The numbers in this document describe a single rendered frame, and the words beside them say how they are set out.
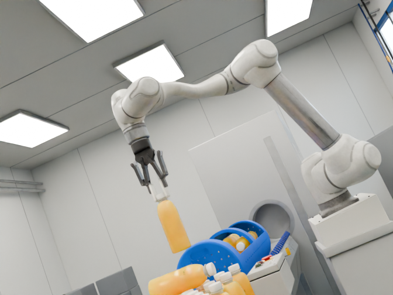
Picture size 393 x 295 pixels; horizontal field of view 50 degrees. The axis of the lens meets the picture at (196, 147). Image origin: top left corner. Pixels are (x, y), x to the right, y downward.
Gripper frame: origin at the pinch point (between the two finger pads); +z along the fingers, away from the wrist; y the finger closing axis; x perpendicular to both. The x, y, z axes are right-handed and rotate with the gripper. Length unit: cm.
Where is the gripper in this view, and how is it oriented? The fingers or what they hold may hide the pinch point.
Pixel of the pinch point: (159, 191)
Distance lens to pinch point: 157.3
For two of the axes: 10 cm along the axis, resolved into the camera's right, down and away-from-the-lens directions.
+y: -8.7, 4.2, 2.6
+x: -3.0, -0.5, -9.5
